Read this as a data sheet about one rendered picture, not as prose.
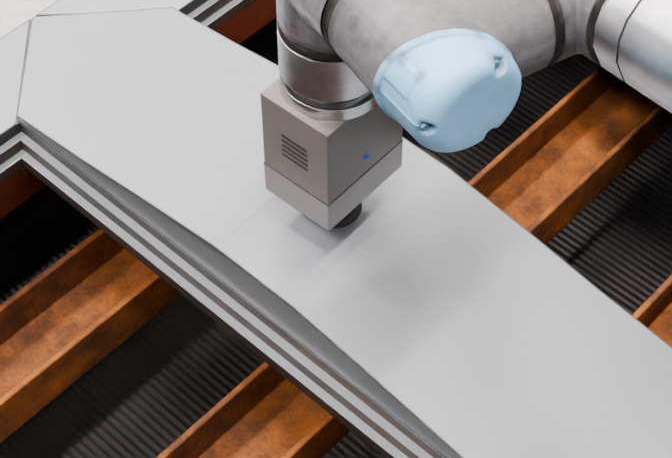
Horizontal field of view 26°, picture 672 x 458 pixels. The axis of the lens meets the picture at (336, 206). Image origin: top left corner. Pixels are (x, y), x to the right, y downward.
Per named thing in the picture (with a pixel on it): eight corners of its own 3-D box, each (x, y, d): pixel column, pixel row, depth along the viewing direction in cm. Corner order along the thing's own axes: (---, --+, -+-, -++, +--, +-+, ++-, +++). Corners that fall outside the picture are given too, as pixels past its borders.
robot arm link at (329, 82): (252, 27, 97) (333, -36, 101) (255, 75, 100) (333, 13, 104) (337, 80, 94) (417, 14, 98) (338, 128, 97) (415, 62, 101)
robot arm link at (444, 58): (584, 19, 84) (474, -85, 90) (424, 89, 80) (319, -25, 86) (564, 113, 90) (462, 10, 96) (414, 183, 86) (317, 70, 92)
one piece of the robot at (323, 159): (313, -31, 103) (316, 124, 116) (225, 36, 99) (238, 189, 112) (420, 32, 99) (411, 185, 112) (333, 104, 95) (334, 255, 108)
